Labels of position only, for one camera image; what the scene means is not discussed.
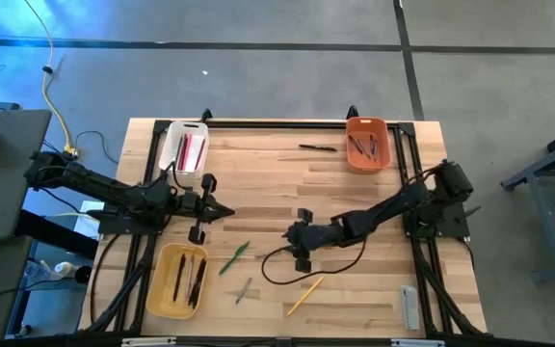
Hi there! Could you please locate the blue-grey metal table frame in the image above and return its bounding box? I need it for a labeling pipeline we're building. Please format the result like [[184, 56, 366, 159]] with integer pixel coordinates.
[[501, 120, 555, 283]]

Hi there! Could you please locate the white paper sheet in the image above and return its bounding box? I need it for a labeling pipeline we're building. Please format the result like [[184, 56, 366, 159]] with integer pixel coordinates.
[[73, 200, 105, 240]]

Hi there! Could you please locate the grey desk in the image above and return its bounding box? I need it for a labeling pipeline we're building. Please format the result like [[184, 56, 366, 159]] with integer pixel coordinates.
[[0, 108, 52, 242]]

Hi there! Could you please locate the green pen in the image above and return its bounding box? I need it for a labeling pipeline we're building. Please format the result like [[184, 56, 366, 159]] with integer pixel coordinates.
[[218, 240, 251, 276]]

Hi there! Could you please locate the white plastic bin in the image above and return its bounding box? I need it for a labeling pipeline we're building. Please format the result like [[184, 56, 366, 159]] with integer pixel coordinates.
[[158, 120, 210, 180]]

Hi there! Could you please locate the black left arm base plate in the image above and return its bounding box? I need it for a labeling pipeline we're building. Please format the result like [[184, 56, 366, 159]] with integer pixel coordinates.
[[98, 197, 168, 236]]

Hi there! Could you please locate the yellow pencil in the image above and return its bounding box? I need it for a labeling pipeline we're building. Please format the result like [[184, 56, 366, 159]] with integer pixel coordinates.
[[285, 275, 326, 318]]

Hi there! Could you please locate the purple pen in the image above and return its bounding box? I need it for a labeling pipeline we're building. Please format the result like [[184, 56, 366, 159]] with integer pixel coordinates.
[[185, 254, 196, 300]]

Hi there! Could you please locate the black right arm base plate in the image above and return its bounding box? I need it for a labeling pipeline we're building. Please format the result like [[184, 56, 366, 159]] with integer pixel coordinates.
[[404, 201, 472, 239]]

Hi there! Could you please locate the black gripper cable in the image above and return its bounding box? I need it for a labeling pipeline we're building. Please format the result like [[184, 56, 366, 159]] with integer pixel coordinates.
[[260, 238, 368, 286]]

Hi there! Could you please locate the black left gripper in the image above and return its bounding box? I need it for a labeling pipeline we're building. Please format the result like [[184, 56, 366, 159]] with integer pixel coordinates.
[[179, 173, 236, 246]]

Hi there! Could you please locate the yellow cable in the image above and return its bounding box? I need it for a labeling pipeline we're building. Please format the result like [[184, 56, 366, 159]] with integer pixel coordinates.
[[22, 0, 76, 156]]

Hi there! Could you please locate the dark red pencil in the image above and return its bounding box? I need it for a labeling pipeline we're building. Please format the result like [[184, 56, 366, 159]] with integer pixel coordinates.
[[194, 137, 207, 171]]

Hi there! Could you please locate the light grey stapler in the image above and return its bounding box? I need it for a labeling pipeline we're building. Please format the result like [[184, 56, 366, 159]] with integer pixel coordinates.
[[401, 284, 421, 332]]

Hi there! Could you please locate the silver aluminium bar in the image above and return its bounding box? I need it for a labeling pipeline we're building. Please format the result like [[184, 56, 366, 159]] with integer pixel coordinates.
[[121, 336, 177, 346], [391, 338, 446, 347]]

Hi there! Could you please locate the yellow plastic bin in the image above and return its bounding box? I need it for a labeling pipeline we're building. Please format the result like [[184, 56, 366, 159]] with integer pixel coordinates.
[[145, 243, 210, 320]]

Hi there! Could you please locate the black aluminium frame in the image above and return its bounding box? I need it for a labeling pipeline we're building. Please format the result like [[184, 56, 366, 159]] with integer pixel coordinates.
[[82, 119, 489, 347]]

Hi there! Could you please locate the orange plastic bin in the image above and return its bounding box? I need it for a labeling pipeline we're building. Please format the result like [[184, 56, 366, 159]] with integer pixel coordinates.
[[345, 116, 393, 174]]

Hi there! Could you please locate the black power cable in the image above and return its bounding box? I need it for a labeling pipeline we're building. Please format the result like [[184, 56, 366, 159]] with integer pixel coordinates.
[[89, 233, 120, 330]]

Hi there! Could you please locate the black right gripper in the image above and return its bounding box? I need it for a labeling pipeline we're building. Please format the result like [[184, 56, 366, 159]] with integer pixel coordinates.
[[281, 208, 336, 275]]

